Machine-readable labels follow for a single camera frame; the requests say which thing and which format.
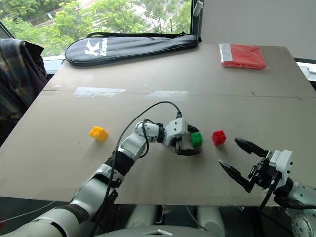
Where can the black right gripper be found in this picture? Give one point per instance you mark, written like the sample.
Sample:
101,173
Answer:
261,172

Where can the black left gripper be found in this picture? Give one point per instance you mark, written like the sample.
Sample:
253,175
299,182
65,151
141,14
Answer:
184,142

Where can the green toy brick cube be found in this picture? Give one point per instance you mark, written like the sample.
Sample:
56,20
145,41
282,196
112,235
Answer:
197,139

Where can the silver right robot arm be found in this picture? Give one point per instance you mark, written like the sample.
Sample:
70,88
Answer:
302,197

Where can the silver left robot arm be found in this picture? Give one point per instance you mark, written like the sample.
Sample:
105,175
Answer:
130,145

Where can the red toy brick cube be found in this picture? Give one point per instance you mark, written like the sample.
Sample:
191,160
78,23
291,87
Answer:
219,137

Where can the white rounded robot leg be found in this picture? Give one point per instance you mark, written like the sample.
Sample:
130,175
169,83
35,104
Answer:
212,219

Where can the yellow toy brick cube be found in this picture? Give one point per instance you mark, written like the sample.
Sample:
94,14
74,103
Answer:
98,133

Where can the red packet in plastic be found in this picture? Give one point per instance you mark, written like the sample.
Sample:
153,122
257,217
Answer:
244,56

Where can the clear tape patch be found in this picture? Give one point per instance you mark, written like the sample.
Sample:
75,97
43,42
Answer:
98,92

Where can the black racket bag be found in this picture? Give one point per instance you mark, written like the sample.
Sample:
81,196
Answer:
130,48

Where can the small white round object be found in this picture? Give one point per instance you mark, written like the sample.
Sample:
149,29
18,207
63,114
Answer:
311,69

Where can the dark jacket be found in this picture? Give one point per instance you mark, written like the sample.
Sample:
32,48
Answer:
37,71

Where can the plaid shirt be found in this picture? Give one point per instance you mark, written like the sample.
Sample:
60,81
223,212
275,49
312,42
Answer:
13,81

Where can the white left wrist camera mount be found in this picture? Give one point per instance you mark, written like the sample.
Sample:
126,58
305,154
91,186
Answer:
175,129

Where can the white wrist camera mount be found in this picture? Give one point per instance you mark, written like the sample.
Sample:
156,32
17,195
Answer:
175,129
282,161

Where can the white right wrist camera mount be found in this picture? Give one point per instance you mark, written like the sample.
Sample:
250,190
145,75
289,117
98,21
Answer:
282,161

